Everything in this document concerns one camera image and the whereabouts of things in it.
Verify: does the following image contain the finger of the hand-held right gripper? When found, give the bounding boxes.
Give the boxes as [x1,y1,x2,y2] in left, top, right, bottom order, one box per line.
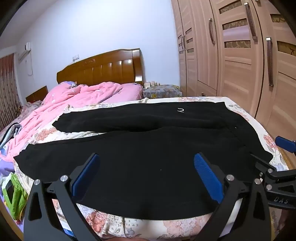
[275,136,296,154]
[249,152,278,183]

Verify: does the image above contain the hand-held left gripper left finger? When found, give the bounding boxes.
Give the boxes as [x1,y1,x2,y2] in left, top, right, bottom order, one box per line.
[23,152,103,241]

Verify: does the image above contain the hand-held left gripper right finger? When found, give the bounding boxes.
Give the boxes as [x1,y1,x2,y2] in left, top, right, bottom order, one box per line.
[193,152,277,241]

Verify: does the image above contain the black pants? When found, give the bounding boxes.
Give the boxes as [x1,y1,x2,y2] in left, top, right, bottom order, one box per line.
[13,101,273,220]

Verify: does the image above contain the floral bedsheet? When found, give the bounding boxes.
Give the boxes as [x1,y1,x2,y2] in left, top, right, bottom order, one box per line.
[0,96,292,241]

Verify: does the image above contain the green bag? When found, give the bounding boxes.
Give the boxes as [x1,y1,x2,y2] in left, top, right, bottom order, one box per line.
[1,173,29,220]

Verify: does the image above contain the purple cloth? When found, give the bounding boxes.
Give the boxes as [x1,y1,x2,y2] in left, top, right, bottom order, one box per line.
[0,148,16,176]

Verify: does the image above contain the pink quilt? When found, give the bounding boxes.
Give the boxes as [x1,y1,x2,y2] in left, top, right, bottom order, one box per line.
[5,81,143,163]

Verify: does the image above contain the light wooden wardrobe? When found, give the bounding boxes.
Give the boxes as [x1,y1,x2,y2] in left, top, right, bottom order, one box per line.
[171,0,296,151]

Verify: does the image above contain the grey white garment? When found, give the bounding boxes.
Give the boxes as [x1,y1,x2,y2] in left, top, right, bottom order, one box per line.
[0,124,22,151]

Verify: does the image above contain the nightstand with floral cloth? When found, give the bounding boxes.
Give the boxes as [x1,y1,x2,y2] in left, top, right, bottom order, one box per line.
[142,84,183,100]

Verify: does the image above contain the wooden headboard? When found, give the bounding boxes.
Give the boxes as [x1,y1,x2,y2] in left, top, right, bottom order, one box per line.
[57,48,144,87]

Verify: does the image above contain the red patterned curtain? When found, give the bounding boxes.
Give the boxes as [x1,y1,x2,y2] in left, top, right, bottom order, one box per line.
[0,53,21,132]

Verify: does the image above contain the white air conditioner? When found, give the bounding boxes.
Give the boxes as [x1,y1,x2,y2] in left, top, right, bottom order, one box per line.
[18,42,31,61]

